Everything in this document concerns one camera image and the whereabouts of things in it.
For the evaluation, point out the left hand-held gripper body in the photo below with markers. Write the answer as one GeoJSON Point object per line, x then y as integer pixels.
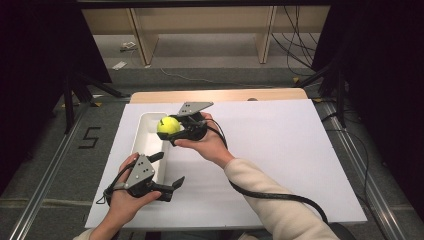
{"type": "Point", "coordinates": [140, 171]}

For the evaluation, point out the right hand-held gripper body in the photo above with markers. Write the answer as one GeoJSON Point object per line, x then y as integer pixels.
{"type": "Point", "coordinates": [193, 126]}

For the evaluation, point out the yellow tennis ball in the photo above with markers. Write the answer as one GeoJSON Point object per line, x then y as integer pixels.
{"type": "Point", "coordinates": [168, 125]}

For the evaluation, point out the white plastic bin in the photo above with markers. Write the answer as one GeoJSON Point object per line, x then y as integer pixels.
{"type": "Point", "coordinates": [150, 143]}

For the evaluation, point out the person's right hand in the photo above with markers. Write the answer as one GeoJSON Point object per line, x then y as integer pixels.
{"type": "Point", "coordinates": [208, 146]}

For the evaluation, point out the person's left hand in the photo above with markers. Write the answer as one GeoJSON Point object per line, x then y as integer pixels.
{"type": "Point", "coordinates": [123, 205]}

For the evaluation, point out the wooden table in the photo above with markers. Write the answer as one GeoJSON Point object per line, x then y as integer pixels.
{"type": "Point", "coordinates": [233, 95]}

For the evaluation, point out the white board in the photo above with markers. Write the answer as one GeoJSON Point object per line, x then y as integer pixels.
{"type": "Point", "coordinates": [266, 143]}

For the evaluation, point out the white strip on floor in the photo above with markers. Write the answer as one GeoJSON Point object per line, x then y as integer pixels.
{"type": "Point", "coordinates": [119, 65]}

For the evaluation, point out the small packet on floor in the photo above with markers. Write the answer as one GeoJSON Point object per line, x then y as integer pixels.
{"type": "Point", "coordinates": [128, 46]}

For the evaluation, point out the black metal stand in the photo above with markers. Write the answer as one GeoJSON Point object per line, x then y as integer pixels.
{"type": "Point", "coordinates": [71, 100]}
{"type": "Point", "coordinates": [339, 96]}

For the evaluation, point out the wooden shelf unit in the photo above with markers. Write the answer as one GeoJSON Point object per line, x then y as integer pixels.
{"type": "Point", "coordinates": [206, 20]}

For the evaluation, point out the black curtain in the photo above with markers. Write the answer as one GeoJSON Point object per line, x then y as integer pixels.
{"type": "Point", "coordinates": [33, 83]}
{"type": "Point", "coordinates": [386, 83]}

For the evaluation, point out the aluminium rail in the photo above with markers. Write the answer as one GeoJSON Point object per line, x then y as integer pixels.
{"type": "Point", "coordinates": [46, 173]}
{"type": "Point", "coordinates": [363, 180]}

